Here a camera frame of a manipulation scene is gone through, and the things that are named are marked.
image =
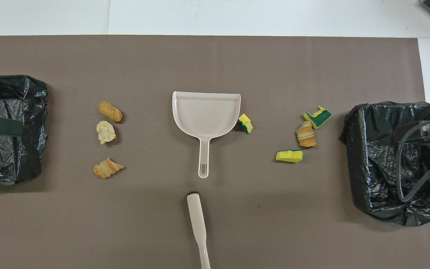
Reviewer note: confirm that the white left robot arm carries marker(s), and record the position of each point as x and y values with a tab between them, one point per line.
2	126

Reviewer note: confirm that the brown table mat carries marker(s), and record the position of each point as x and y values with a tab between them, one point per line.
237	63

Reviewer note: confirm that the beige plastic dustpan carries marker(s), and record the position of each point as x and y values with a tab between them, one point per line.
205	116

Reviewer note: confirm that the brown waffle sponge piece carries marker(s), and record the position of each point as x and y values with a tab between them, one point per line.
110	112

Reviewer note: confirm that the pale cream sponge piece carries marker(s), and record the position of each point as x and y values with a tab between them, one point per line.
106	131

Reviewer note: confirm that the orange striped bread slices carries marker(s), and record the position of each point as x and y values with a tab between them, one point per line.
306	134

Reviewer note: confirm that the black bag lined bin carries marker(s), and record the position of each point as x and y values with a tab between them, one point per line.
13	97
371	149

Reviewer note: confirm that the beige hand brush black bristles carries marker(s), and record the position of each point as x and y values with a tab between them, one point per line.
195	213

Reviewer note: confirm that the notched green yellow sponge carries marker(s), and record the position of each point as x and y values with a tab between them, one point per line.
317	119

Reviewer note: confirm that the orange striped sponge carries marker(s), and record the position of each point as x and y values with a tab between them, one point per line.
106	169

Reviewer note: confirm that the small yellow sponge piece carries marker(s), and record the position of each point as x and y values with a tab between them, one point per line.
245	123

